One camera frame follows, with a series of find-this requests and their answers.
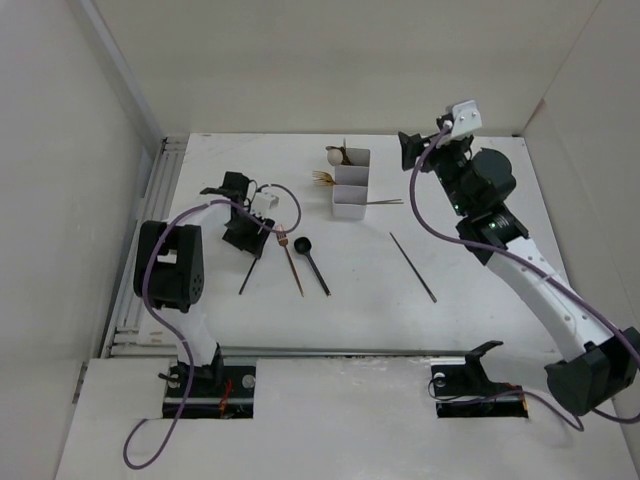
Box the white ceramic spoon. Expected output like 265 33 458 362
327 148 344 166

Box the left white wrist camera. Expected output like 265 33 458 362
250 191 279 219

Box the white three-compartment container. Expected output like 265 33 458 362
331 147 371 221

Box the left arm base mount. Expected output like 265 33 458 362
158 362 256 420

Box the aluminium rail front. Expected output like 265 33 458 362
221 346 465 360

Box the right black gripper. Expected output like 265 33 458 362
398 131 472 218

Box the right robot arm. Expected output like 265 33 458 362
398 132 639 416

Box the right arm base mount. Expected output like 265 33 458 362
428 340 529 419

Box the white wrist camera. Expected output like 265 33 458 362
250 191 279 219
436 100 483 143

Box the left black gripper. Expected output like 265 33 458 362
225 208 273 259

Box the gold green-handled fork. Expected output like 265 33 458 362
312 170 334 184
313 178 336 187

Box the black chopstick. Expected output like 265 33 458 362
238 257 259 295
389 232 438 304

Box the rose gold fork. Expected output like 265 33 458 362
276 224 304 296

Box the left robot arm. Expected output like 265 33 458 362
133 172 279 397

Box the purple cable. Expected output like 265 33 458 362
409 122 640 432
123 183 301 471

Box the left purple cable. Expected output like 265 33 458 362
123 183 301 471

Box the aluminium rail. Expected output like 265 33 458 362
98 136 188 358
221 346 465 360

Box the brown wooden spoon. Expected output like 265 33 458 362
340 146 353 166

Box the aluminium rail left side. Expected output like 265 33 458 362
98 136 188 358

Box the black spoon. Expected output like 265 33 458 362
294 237 331 297

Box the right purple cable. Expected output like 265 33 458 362
409 122 640 432

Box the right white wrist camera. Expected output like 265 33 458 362
436 100 483 143

